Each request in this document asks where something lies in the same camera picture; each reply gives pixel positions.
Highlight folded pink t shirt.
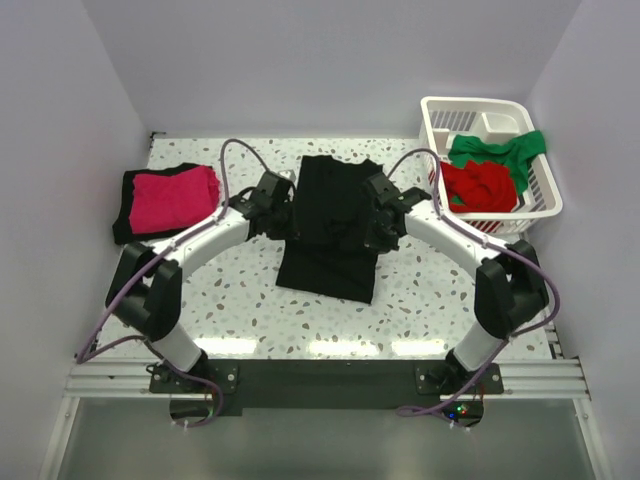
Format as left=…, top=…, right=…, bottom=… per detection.
left=129, top=165, right=220, bottom=235

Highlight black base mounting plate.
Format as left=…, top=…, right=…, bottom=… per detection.
left=147, top=357, right=505, bottom=426

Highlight red t shirt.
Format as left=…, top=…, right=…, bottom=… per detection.
left=442, top=160, right=518, bottom=213

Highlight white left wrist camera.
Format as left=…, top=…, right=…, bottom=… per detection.
left=277, top=170, right=296, bottom=182

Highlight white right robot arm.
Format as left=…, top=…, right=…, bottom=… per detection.
left=363, top=173, right=549, bottom=393

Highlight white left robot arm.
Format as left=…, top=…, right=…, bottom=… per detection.
left=106, top=170, right=295, bottom=392

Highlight white plastic laundry basket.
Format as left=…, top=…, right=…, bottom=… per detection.
left=419, top=96, right=563, bottom=236

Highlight green t shirt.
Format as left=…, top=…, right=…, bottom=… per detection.
left=447, top=130, right=547, bottom=195

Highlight black t shirt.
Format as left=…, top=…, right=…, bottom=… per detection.
left=112, top=163, right=199, bottom=245
left=276, top=156, right=382, bottom=304

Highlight folded black t shirt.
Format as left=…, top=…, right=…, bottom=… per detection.
left=112, top=163, right=199, bottom=245

